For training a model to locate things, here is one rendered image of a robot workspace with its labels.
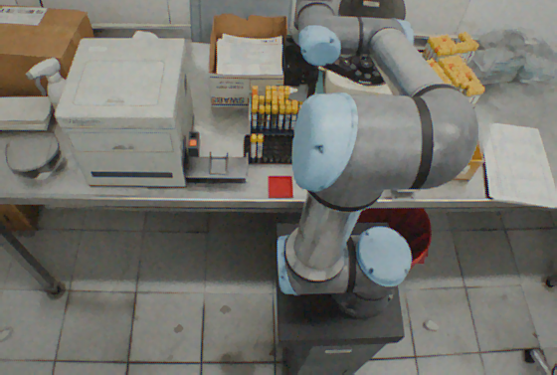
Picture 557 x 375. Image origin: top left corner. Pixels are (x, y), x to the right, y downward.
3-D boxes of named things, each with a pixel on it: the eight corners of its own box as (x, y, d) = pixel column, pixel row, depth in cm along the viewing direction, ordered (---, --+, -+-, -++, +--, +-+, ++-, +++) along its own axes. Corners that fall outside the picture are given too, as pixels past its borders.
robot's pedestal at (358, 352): (337, 389, 179) (399, 333, 108) (287, 391, 177) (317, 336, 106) (333, 340, 190) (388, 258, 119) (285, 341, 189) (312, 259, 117)
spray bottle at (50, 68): (52, 132, 134) (23, 75, 114) (60, 110, 139) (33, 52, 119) (79, 132, 135) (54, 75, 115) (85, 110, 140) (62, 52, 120)
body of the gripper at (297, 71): (281, 66, 114) (284, 28, 104) (315, 67, 114) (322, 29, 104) (282, 89, 109) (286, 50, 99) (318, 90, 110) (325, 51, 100)
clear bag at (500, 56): (473, 90, 158) (495, 50, 143) (449, 57, 167) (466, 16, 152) (528, 79, 164) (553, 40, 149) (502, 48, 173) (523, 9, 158)
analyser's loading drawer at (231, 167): (173, 180, 125) (170, 169, 121) (175, 160, 129) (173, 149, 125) (248, 181, 127) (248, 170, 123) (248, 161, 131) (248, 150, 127)
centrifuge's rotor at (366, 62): (337, 92, 144) (341, 75, 139) (339, 59, 153) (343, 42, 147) (385, 98, 144) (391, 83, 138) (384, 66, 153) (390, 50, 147)
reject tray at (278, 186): (268, 197, 127) (268, 196, 126) (268, 177, 131) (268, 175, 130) (292, 198, 127) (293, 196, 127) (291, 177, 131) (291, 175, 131)
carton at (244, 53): (209, 108, 144) (206, 74, 131) (214, 48, 160) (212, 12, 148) (287, 109, 146) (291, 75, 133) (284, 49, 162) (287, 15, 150)
